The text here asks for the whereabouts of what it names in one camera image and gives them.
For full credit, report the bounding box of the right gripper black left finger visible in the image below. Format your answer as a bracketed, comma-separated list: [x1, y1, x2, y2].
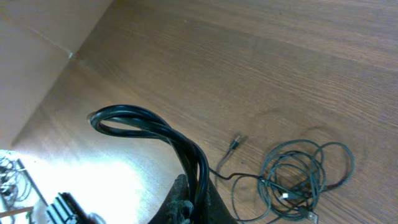
[149, 174, 190, 224]

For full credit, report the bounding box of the black cable bundle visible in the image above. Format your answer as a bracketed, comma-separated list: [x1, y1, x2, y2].
[86, 104, 356, 224]

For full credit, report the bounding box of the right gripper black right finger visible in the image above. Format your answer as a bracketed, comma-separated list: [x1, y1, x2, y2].
[203, 181, 237, 224]

